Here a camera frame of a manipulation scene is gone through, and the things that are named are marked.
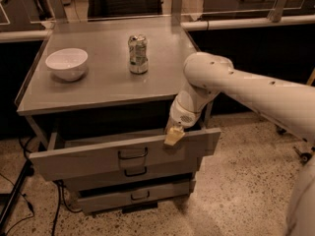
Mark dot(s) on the grey drawer cabinet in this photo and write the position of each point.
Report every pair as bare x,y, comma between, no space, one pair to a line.
107,100

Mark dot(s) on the black caster wheel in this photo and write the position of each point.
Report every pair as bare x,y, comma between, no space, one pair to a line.
304,156

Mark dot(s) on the white ceramic bowl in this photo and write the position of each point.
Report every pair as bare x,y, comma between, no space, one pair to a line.
68,64

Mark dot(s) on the grey bottom drawer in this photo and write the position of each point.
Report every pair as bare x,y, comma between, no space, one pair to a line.
134,194

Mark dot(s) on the grey top drawer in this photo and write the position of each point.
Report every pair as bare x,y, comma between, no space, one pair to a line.
126,151

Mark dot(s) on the grey middle drawer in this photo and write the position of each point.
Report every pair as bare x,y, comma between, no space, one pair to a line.
131,175

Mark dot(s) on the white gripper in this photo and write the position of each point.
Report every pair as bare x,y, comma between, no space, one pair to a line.
182,116

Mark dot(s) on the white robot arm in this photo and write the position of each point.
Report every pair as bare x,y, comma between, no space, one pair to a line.
289,105

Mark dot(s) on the white horizontal rail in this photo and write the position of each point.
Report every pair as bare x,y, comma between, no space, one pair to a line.
33,35

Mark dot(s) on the black tripod stand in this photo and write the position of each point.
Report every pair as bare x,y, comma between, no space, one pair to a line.
8,200

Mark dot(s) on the person in dark clothes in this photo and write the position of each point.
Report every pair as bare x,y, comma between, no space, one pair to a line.
121,8

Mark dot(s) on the grey drawer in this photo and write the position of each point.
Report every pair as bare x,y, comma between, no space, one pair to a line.
131,175
134,194
126,151

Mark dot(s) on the crushed green soda can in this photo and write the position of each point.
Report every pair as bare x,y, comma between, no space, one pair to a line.
138,60

